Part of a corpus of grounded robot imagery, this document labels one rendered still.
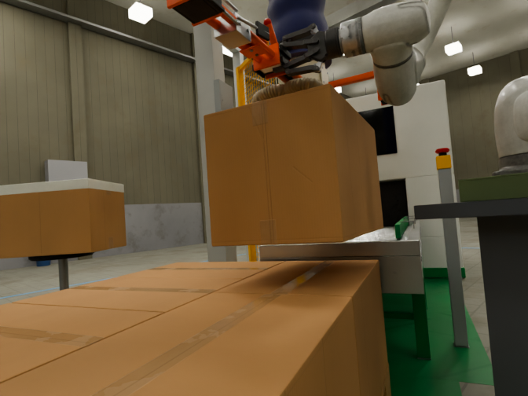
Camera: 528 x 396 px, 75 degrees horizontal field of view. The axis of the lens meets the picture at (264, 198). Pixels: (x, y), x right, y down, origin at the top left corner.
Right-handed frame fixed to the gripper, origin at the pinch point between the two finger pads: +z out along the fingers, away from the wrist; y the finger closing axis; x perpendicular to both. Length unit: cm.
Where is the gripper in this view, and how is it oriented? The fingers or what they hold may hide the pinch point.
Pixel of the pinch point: (271, 60)
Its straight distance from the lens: 108.1
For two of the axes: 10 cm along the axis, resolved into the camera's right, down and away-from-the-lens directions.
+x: 4.1, 0.1, 9.1
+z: -9.1, 0.9, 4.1
